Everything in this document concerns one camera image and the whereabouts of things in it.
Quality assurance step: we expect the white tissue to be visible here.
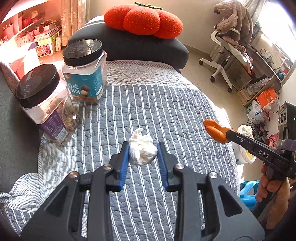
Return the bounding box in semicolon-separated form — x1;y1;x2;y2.
128;128;158;166

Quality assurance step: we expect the white trash bucket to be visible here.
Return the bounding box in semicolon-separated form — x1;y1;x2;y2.
231;124;257;165

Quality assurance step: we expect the right hand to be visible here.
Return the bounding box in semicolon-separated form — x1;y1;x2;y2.
255;164;290;230

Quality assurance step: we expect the red gift bag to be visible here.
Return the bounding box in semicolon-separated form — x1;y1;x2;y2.
268;132;279;149

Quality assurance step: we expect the blue plastic stool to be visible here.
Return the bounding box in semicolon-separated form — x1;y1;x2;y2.
240;180;259;209

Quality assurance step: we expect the grey striped quilted cover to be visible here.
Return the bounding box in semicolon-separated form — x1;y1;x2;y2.
1;61;239;240

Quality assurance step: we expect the white plastic bag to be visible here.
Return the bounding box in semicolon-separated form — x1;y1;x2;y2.
246;100;264;124

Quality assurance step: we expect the orange shopping bag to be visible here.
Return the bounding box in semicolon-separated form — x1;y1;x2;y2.
256;87;279;113

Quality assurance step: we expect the wooden desk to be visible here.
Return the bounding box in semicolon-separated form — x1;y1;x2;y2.
237;22;296;107

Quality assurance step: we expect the clear jar purple label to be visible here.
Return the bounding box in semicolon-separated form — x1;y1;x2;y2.
16;63;79;146

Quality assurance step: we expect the clear jar teal label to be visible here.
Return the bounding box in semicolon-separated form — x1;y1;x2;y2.
62;39;107;103

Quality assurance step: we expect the white office chair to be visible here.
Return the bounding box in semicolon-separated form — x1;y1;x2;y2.
199;25;253;93

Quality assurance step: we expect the dark grey sofa cushion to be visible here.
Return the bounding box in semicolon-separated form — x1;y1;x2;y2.
68;15;189;72

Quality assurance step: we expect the red pumpkin-shaped cushion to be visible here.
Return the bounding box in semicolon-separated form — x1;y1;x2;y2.
104;2;184;39

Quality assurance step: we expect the pink blanket on chair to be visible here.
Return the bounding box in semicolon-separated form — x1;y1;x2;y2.
213;1;253;45

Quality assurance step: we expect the white bookshelf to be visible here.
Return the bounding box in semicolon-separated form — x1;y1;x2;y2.
1;1;62;78

